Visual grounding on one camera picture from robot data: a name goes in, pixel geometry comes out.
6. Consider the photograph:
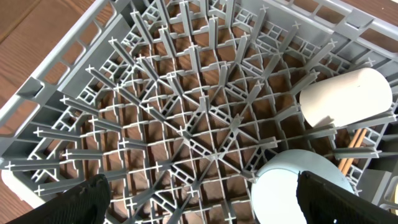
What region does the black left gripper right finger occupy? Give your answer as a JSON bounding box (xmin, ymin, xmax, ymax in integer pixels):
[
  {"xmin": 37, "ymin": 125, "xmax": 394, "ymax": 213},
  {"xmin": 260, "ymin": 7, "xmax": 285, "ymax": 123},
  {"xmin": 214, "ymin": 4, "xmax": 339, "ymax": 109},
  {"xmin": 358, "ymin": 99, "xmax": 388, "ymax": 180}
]
[{"xmin": 296, "ymin": 170, "xmax": 397, "ymax": 224}]

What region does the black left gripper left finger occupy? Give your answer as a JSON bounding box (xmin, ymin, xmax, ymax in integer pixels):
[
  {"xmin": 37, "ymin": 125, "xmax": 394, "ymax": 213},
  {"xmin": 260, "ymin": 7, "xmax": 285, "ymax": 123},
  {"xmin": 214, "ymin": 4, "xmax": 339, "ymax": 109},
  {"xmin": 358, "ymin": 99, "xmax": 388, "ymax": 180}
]
[{"xmin": 7, "ymin": 174, "xmax": 111, "ymax": 224}]

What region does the wooden chopsticks pair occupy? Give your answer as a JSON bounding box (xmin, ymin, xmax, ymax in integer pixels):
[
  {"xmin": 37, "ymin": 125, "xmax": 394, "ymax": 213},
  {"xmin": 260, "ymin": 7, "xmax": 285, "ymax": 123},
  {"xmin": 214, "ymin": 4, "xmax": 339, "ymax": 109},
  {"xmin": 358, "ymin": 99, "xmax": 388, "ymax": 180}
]
[{"xmin": 338, "ymin": 128, "xmax": 367, "ymax": 176}]

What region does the grey dishwasher rack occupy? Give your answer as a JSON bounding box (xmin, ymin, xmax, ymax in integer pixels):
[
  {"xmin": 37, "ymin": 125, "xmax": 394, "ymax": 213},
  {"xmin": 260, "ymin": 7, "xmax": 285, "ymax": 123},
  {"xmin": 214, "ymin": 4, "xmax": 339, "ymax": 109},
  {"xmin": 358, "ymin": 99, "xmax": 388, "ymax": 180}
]
[{"xmin": 1, "ymin": 1, "xmax": 397, "ymax": 223}]

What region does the light blue bowl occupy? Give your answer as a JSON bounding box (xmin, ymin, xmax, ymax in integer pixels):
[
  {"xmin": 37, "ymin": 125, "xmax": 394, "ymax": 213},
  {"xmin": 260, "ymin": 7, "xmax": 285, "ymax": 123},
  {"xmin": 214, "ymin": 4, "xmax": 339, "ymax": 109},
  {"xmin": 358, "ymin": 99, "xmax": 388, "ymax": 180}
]
[{"xmin": 251, "ymin": 149, "xmax": 354, "ymax": 224}]

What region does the white plastic cup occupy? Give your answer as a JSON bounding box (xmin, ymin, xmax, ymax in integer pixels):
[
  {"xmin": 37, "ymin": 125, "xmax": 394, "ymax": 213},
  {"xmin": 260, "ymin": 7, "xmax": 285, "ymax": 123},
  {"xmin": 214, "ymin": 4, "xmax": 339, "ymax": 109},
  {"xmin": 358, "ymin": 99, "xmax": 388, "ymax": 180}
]
[{"xmin": 299, "ymin": 68, "xmax": 392, "ymax": 128}]

